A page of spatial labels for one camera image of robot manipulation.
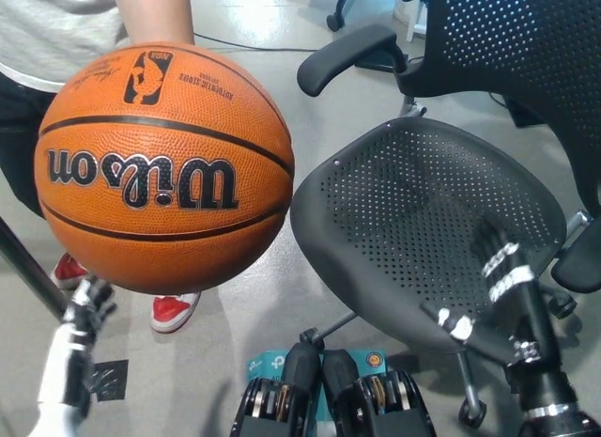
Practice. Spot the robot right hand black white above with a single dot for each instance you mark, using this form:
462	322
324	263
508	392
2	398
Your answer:
521	324

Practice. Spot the person's left red white sneaker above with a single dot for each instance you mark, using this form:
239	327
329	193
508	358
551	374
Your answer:
174	312

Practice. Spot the person's red white sneaker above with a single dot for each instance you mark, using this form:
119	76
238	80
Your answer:
68	272
174	312

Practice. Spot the orange Wilson basketball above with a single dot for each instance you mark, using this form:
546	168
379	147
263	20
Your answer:
164	174

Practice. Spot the teal cardboard box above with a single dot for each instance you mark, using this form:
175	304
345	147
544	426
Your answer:
267	362

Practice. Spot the black perforated office chair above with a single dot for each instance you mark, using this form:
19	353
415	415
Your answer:
399	197

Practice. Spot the office chair base with caster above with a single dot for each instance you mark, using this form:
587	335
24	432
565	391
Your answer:
339	9

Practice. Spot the black slanted pole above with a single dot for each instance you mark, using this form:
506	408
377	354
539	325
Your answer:
28	263

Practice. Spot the white furniture leg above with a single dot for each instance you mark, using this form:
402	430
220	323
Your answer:
414	14

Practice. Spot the black tape patch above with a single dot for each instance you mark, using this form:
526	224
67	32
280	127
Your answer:
110	380

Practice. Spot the person in grey shirt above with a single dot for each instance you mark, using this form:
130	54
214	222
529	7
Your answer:
47	33

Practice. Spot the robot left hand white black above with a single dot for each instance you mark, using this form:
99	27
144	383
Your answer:
70	357

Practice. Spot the person's right red white sneaker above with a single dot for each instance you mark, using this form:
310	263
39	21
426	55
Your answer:
68	272

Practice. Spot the robot left leg black block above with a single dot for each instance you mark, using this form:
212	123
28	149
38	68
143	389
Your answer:
277	409

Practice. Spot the dark flat floor plate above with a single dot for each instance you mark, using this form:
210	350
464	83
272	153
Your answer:
378	61

